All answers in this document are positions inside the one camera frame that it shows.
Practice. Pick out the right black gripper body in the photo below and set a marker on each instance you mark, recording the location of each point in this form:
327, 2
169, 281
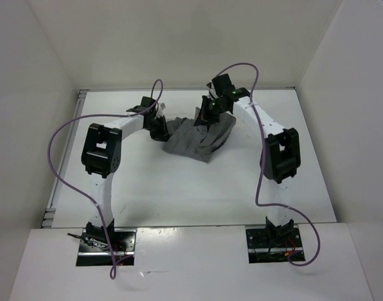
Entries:
215, 110

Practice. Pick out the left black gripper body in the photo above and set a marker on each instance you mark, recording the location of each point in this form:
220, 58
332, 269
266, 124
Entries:
150, 128

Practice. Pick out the grey pleated skirt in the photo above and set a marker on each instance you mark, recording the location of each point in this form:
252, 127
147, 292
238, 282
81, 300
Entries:
197, 142

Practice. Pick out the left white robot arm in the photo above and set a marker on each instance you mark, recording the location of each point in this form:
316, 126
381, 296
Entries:
101, 157

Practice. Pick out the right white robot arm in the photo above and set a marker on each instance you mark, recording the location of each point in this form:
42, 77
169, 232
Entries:
280, 157

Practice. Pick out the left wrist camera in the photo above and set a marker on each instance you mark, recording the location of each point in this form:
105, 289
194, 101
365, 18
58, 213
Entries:
159, 112

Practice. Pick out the aluminium table edge rail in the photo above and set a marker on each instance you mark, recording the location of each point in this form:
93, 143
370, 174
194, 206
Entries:
51, 207

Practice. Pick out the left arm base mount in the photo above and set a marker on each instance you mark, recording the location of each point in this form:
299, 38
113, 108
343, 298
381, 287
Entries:
92, 253

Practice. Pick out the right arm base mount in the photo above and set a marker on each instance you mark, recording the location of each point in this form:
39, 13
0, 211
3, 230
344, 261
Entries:
274, 244

